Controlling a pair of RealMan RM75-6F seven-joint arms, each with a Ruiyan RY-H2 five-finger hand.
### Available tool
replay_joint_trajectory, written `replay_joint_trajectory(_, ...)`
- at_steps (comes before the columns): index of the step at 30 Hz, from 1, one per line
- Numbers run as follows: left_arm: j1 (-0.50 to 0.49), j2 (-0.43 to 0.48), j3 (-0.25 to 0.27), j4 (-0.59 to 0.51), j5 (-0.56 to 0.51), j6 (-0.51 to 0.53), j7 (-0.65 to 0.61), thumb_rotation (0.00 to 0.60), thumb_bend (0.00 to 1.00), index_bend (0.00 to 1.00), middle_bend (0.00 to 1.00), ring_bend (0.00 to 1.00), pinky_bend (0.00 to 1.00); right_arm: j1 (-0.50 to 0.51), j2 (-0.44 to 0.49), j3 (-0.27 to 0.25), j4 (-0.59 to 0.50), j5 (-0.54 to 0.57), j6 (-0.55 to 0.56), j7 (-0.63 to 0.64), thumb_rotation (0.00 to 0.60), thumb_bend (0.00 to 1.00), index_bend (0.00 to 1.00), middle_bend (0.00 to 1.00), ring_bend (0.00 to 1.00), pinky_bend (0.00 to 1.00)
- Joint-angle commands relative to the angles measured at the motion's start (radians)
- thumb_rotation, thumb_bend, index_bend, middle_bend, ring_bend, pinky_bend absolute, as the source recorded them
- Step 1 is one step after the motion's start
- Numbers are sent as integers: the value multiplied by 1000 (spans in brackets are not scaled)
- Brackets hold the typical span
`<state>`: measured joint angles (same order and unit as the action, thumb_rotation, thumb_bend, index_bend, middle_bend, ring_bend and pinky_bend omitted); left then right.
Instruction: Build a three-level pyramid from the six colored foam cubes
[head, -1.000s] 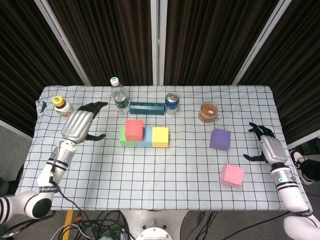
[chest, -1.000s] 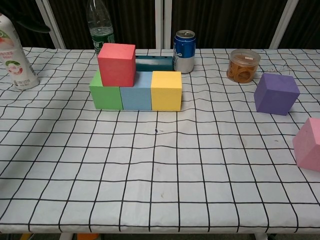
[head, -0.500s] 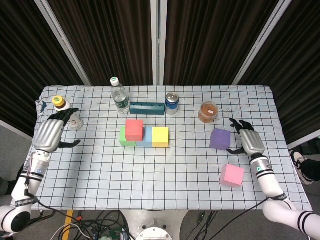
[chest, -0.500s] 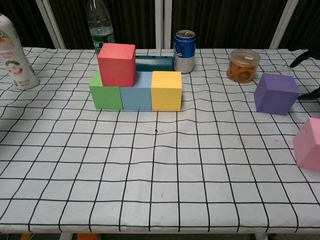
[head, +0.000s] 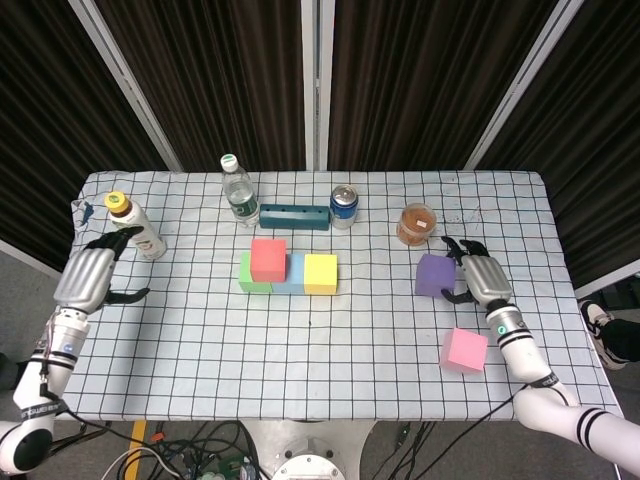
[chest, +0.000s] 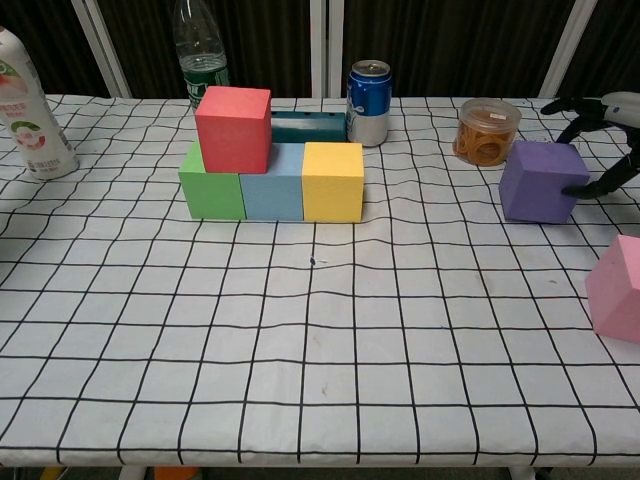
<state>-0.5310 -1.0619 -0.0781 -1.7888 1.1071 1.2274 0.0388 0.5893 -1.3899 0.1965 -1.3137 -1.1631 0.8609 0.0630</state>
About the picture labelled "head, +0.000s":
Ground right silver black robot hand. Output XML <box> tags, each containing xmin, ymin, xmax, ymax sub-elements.
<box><xmin>439</xmin><ymin>236</ymin><xmax>514</xmax><ymax>307</ymax></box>

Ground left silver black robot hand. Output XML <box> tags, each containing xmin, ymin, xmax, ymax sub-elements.
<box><xmin>52</xmin><ymin>225</ymin><xmax>151</xmax><ymax>317</ymax></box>

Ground purple foam cube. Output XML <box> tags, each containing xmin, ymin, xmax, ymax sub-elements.
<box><xmin>414</xmin><ymin>253</ymin><xmax>457</xmax><ymax>298</ymax></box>

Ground pink foam cube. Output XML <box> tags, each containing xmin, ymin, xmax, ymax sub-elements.
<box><xmin>439</xmin><ymin>327</ymin><xmax>489</xmax><ymax>374</ymax></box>

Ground green foam cube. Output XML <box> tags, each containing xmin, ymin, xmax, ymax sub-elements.
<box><xmin>238</xmin><ymin>251</ymin><xmax>274</xmax><ymax>295</ymax></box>

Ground yellow foam cube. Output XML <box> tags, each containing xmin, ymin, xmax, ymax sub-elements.
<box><xmin>303</xmin><ymin>253</ymin><xmax>340</xmax><ymax>296</ymax></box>

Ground red foam cube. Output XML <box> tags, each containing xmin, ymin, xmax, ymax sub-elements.
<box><xmin>249</xmin><ymin>238</ymin><xmax>288</xmax><ymax>283</ymax></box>

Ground light blue foam cube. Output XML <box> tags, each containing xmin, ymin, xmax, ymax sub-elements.
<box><xmin>271</xmin><ymin>253</ymin><xmax>307</xmax><ymax>295</ymax></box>

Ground white drink bottle yellow cap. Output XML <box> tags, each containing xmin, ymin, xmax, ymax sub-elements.
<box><xmin>103</xmin><ymin>191</ymin><xmax>167</xmax><ymax>262</ymax></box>

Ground clear jar of rubber bands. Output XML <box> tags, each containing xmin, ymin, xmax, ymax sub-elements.
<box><xmin>396</xmin><ymin>202</ymin><xmax>438</xmax><ymax>247</ymax></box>

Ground white black sneaker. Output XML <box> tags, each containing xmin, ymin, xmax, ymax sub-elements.
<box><xmin>579</xmin><ymin>299</ymin><xmax>627</xmax><ymax>370</ymax></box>

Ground blue soda can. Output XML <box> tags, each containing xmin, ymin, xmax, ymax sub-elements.
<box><xmin>329</xmin><ymin>184</ymin><xmax>360</xmax><ymax>231</ymax></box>

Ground dark pleated partition panel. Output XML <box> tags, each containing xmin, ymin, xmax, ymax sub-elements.
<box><xmin>94</xmin><ymin>0</ymin><xmax>307</xmax><ymax>172</ymax></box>
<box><xmin>474</xmin><ymin>0</ymin><xmax>640</xmax><ymax>289</ymax></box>
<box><xmin>0</xmin><ymin>0</ymin><xmax>169</xmax><ymax>274</ymax></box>
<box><xmin>327</xmin><ymin>0</ymin><xmax>557</xmax><ymax>172</ymax></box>

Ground yellow floor tape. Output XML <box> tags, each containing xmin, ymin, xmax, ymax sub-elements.
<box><xmin>124</xmin><ymin>419</ymin><xmax>148</xmax><ymax>480</ymax></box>

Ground clear water bottle green label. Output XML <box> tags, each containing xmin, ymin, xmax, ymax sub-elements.
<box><xmin>220</xmin><ymin>153</ymin><xmax>262</xmax><ymax>227</ymax></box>

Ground white black checkered tablecloth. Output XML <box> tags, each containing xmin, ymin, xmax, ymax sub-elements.
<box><xmin>54</xmin><ymin>169</ymin><xmax>621</xmax><ymax>422</ymax></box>

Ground teal rectangular box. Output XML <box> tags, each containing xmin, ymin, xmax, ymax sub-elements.
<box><xmin>258</xmin><ymin>203</ymin><xmax>332</xmax><ymax>232</ymax></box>

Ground white partition base rail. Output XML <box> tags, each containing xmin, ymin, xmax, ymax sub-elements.
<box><xmin>574</xmin><ymin>259</ymin><xmax>640</xmax><ymax>294</ymax></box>
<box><xmin>0</xmin><ymin>238</ymin><xmax>66</xmax><ymax>277</ymax></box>

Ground black cables with green plug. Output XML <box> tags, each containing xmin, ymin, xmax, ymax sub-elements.
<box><xmin>389</xmin><ymin>421</ymin><xmax>441</xmax><ymax>480</ymax></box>

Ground white cable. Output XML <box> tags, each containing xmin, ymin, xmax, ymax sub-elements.
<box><xmin>102</xmin><ymin>446</ymin><xmax>189</xmax><ymax>480</ymax></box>

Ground black cable tangle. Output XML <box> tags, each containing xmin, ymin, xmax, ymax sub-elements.
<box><xmin>149</xmin><ymin>419</ymin><xmax>264</xmax><ymax>480</ymax></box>

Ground white partition frame post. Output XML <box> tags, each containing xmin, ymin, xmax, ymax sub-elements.
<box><xmin>464</xmin><ymin>0</ymin><xmax>586</xmax><ymax>171</ymax></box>
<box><xmin>299</xmin><ymin>0</ymin><xmax>335</xmax><ymax>171</ymax></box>
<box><xmin>67</xmin><ymin>0</ymin><xmax>184</xmax><ymax>172</ymax></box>

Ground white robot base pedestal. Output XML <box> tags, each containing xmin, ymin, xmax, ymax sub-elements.
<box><xmin>239</xmin><ymin>418</ymin><xmax>377</xmax><ymax>480</ymax></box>

